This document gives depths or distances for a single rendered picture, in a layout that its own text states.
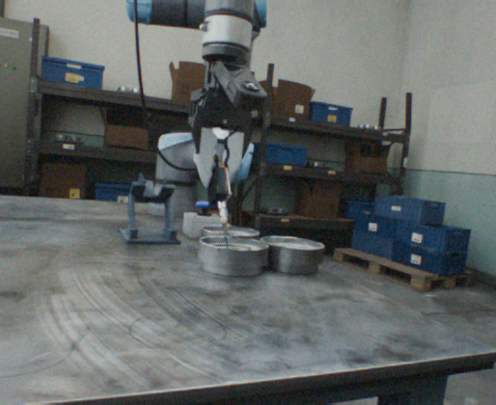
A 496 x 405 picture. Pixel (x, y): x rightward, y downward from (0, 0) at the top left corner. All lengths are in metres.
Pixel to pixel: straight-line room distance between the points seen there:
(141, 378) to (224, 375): 0.06
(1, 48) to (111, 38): 1.02
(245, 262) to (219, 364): 0.27
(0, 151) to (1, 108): 0.38
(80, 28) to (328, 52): 2.82
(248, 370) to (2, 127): 4.21
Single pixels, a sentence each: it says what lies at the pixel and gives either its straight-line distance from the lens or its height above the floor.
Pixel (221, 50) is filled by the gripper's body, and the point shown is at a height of 1.12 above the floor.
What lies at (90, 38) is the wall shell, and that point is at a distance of 4.81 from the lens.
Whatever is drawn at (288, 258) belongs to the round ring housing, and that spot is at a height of 0.82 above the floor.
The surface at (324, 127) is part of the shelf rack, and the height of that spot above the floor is 1.44.
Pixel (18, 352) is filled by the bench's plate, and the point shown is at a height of 0.80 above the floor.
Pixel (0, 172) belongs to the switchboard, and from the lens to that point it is 4.47.
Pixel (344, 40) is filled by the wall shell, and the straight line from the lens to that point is 5.82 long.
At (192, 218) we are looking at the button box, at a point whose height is 0.84.
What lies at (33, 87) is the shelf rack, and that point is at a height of 1.44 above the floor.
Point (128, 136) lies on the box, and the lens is 4.16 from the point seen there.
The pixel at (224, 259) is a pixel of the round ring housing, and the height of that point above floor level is 0.82.
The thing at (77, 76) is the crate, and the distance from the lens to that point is 4.23.
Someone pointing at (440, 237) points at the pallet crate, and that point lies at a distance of 4.27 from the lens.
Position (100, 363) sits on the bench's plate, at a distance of 0.36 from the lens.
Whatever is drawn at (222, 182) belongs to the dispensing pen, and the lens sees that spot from 0.65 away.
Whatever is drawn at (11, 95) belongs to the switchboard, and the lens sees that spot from 4.48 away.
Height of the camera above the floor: 0.96
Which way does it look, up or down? 5 degrees down
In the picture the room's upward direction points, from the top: 6 degrees clockwise
